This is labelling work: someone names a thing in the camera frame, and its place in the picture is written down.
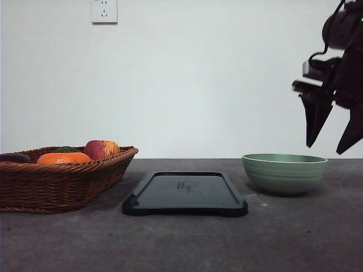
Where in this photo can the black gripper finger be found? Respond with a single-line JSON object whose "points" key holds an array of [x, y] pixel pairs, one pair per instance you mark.
{"points": [[354, 131], [316, 106]]}

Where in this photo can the white wall socket left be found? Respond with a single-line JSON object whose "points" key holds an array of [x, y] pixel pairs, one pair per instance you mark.
{"points": [[103, 12]]}

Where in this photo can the orange fruit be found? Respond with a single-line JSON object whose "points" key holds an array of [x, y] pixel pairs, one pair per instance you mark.
{"points": [[63, 157]]}

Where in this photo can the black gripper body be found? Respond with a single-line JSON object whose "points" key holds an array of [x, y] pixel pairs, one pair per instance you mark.
{"points": [[339, 68]]}

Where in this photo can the dark blue rectangular tray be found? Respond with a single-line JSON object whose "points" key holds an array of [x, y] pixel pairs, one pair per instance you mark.
{"points": [[207, 194]]}

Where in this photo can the red yellow apple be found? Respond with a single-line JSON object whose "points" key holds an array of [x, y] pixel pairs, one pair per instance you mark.
{"points": [[97, 149]]}

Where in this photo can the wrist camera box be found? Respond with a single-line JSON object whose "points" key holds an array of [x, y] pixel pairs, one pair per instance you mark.
{"points": [[323, 70]]}

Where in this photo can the dark purple plum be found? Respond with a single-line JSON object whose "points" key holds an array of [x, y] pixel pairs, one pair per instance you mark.
{"points": [[14, 158]]}

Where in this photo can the green avocado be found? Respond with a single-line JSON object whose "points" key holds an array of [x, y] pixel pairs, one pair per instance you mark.
{"points": [[66, 149]]}

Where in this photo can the brown wicker basket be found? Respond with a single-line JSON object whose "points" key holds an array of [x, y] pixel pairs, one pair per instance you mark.
{"points": [[58, 188]]}

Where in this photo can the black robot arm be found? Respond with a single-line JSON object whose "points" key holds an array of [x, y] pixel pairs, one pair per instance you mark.
{"points": [[345, 7]]}

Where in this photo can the light green ceramic bowl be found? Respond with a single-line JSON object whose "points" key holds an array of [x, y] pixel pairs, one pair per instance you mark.
{"points": [[283, 173]]}

